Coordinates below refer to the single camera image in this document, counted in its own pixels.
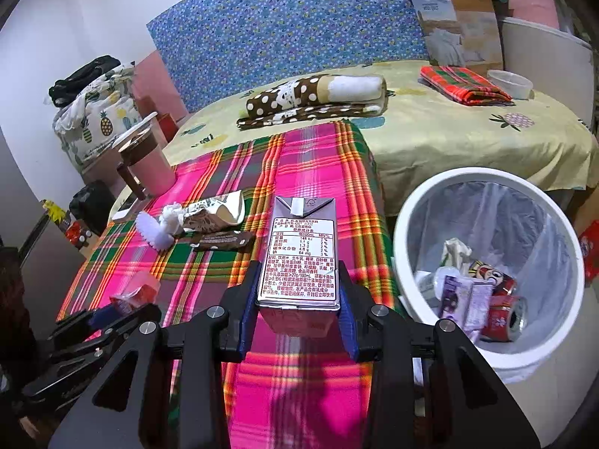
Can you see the white bowl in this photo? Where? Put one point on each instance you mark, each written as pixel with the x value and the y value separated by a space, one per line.
pixel 510 84

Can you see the pink plaid tablecloth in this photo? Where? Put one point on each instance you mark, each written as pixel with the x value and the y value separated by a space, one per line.
pixel 318 173

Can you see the red plaid folded cloth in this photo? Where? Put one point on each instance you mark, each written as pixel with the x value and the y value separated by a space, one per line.
pixel 463 82

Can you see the red printed packet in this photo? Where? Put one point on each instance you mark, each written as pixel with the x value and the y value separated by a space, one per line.
pixel 78 235

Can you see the red plastic bag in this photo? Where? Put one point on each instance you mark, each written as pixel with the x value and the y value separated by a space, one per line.
pixel 590 252

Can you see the blue floral headboard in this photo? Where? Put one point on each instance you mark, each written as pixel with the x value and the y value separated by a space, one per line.
pixel 281 32

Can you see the red drink can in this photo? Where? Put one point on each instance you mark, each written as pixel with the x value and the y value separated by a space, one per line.
pixel 496 283
pixel 507 320

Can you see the crumpled printed paper wrapper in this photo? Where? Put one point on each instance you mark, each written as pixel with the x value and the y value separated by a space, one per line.
pixel 220 208

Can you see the pineapple print bag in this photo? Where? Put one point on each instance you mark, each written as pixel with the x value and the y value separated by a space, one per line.
pixel 103 121

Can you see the cardboard box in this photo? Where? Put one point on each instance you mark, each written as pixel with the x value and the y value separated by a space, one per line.
pixel 468 23

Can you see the small white foam net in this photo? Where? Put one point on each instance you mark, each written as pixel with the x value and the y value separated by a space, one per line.
pixel 152 231

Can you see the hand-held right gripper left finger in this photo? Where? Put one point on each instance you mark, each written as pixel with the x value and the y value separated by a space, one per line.
pixel 245 332

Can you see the brown polka dot blanket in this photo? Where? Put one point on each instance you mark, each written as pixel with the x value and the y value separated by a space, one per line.
pixel 271 103

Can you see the white bed end panel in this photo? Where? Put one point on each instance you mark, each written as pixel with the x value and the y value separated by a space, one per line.
pixel 543 56

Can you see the pink cabinet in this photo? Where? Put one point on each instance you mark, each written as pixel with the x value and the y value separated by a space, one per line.
pixel 100 170

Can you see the crumpled white tissue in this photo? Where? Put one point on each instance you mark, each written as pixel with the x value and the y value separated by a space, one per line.
pixel 172 215

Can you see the pink milk carton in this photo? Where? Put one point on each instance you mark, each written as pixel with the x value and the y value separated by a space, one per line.
pixel 299 252

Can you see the rolled white pillow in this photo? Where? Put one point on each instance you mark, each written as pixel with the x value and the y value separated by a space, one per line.
pixel 355 86

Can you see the white flat card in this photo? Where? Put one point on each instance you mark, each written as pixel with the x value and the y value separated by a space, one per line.
pixel 125 211

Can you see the white round trash bin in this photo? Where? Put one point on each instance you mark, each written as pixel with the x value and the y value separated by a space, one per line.
pixel 401 238

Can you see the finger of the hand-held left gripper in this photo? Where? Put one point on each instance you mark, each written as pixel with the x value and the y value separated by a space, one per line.
pixel 126 325
pixel 100 316

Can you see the yellow printed bed sheet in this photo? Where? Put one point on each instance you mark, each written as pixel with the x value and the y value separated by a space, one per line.
pixel 444 135

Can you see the brown stick wrapper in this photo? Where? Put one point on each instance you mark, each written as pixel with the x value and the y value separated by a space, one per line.
pixel 224 240

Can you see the black floor bag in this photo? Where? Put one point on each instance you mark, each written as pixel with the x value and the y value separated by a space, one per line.
pixel 91 201

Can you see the pink tumbler brown lid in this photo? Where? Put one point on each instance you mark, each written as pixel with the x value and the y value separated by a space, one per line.
pixel 145 163

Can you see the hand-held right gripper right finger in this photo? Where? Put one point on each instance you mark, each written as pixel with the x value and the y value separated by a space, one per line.
pixel 348 329

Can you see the clear plastic bin liner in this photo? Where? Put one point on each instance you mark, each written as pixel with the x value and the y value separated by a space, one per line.
pixel 538 243

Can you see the silver refrigerator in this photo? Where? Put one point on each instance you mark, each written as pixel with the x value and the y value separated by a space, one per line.
pixel 42 266

